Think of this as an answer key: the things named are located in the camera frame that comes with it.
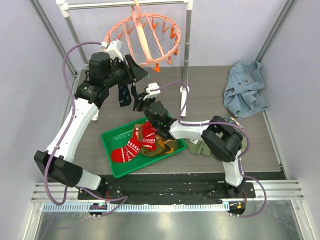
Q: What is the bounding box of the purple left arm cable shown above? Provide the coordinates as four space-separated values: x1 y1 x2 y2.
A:
44 41 128 217

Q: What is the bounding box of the navy blue sock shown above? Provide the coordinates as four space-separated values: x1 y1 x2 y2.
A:
118 84 132 107
131 84 139 112

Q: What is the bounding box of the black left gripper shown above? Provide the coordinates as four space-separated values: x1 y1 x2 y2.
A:
103 54 148 89

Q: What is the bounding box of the green plastic tray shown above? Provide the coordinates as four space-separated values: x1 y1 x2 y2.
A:
101 117 187 178

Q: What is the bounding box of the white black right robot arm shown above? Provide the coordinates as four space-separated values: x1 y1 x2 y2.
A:
134 92 245 198

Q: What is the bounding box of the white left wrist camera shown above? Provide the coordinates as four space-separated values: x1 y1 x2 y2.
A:
100 39 124 62

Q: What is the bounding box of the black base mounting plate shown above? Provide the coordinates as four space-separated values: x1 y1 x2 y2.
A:
92 173 256 205

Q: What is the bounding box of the light blue denim shirt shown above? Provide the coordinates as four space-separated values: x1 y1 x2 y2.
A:
224 61 268 119

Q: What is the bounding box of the olive green t-shirt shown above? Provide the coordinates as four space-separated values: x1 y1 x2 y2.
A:
186 116 245 163

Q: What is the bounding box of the white metal clothes rack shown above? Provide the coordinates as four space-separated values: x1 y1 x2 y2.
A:
56 0 194 117

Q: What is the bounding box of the pink round clip hanger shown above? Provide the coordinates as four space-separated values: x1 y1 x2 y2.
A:
104 0 182 72

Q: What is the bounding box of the red christmas sock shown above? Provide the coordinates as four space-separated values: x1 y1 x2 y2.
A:
139 121 157 152
111 128 142 163

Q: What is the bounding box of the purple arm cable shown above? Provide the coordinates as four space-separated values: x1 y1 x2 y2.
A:
158 81 268 219
44 41 128 217

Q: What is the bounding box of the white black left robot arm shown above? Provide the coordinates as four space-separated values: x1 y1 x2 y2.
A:
34 52 148 200

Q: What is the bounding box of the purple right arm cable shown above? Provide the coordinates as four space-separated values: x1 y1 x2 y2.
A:
158 81 268 219

